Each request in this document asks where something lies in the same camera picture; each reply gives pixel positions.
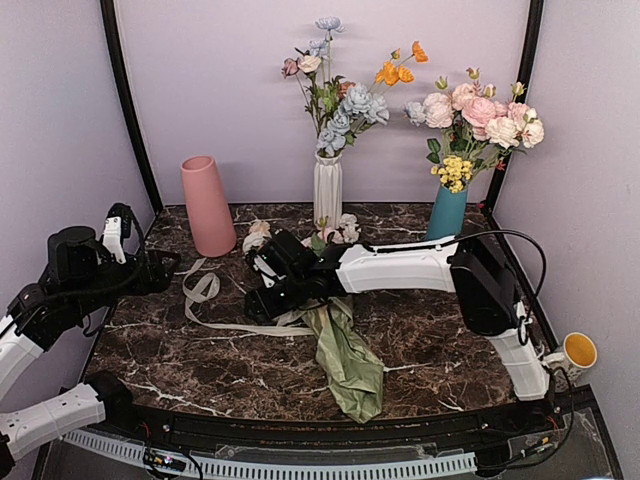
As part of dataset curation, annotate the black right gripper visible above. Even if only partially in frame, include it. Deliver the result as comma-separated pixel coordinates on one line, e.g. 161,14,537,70
245,270,310,323

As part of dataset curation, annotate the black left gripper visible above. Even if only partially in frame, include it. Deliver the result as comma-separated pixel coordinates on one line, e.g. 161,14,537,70
69,248,180,318

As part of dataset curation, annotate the beige ribbon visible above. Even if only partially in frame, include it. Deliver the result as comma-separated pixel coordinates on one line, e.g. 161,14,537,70
181,258,314,338

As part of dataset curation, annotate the flower bouquet green paper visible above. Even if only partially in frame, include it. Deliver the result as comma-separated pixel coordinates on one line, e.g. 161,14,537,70
243,214,384,423

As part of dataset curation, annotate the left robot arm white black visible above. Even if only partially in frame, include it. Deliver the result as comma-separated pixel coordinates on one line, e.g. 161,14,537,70
1,217,181,474

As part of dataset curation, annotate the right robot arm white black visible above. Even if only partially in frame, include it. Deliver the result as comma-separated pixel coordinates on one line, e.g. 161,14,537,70
245,230,551,434

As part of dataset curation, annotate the pink ceramic vase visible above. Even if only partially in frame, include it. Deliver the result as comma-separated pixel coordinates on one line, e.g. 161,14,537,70
181,155,237,257

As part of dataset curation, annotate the white ribbed vase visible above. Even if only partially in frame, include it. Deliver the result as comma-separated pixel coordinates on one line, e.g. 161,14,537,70
313,154,343,229

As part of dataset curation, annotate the teal vase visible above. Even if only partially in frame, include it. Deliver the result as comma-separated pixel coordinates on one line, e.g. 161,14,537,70
424,187,468,240

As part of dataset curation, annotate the blue and orange flower arrangement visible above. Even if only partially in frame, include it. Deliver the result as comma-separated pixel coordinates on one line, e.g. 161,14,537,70
281,16,429,159

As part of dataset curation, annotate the pink peony flower arrangement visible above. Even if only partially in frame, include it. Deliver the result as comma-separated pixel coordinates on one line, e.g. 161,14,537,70
415,68,545,193

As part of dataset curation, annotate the white mug yellow inside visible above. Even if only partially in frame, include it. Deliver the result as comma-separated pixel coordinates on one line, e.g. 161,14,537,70
544,332,598,384

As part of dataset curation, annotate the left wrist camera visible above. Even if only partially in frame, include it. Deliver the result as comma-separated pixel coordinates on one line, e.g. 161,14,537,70
100,203,143,265

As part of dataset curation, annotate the black left corner post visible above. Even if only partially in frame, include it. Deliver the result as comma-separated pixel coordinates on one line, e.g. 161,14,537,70
99,0,164,214

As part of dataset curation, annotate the black corner post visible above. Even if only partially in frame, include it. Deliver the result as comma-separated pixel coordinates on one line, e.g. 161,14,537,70
99,0,164,214
484,0,545,211

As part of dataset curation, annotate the white slotted cable duct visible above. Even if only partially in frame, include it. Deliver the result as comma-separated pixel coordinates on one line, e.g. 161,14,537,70
62,429,477,480

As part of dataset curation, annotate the black front table rail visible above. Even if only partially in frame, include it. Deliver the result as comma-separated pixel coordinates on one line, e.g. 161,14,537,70
85,378,601,450

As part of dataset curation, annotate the black right corner post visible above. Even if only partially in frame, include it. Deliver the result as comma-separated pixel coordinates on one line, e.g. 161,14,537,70
484,0,545,211

